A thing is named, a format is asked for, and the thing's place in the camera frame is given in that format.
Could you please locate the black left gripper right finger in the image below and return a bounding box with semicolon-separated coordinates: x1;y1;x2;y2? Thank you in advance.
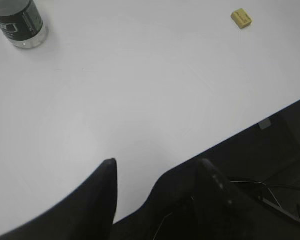
193;159;300;240

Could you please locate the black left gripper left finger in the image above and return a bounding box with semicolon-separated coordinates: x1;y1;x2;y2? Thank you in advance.
0;158;118;240

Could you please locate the yellow eraser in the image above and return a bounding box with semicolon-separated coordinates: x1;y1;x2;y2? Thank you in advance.
231;8;253;29

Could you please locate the clear water bottle green label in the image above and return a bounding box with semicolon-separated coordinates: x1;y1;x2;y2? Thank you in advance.
0;0;48;50

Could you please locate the grey table edge tab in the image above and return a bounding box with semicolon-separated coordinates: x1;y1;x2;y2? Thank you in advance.
258;118;272;130

